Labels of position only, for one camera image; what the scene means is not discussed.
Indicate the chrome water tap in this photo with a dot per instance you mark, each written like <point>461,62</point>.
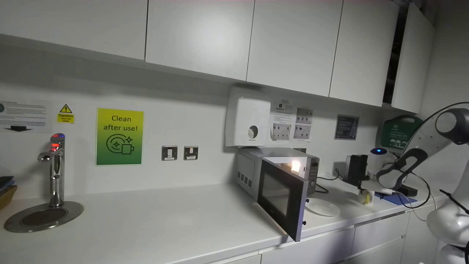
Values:
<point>56,170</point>

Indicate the white lower cabinet front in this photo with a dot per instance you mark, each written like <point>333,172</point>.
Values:
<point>239,258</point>
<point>313,249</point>
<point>381,226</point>

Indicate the white wall instruction sheet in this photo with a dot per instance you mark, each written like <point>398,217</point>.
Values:
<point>304,114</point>
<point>302,130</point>
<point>280,130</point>

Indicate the green first aid box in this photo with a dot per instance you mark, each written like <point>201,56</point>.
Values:
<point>398,129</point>

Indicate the black coffee machine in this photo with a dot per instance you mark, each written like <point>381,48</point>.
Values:
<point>358,169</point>

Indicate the small black wall label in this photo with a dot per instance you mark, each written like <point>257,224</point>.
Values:
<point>18,128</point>

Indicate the yellow warning triangle sticker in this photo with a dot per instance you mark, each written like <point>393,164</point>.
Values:
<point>66,114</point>

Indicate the white wall dispenser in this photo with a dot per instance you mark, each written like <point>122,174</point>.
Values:
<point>244,117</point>

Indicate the white mug yellow inside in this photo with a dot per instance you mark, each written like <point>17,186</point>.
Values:
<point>365,196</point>

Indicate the green clean after use poster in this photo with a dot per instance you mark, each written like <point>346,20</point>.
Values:
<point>119,136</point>

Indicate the white round plate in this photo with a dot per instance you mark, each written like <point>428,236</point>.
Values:
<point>324,207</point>

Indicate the blue mat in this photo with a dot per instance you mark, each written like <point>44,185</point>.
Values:
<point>398,199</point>

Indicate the white text notice sheet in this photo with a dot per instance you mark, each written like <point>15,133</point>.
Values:
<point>24,113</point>

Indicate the steel wall socket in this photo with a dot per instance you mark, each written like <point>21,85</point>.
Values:
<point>169,152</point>
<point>191,152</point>

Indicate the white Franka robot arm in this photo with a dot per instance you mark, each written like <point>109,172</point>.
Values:
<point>452,221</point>

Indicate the silver microwave oven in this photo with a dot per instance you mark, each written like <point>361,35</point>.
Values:
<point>250,170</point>

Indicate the small white wall label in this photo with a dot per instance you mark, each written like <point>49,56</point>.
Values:
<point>283,106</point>

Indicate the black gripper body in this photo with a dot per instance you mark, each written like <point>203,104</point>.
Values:
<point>377,182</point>

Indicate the white upper cabinet door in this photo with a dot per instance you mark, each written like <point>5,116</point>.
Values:
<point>412,59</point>
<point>200,34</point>
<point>364,48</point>
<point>294,44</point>
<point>74,23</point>

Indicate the dark framed Christmas poster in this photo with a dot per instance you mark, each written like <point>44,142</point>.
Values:
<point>346,126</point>

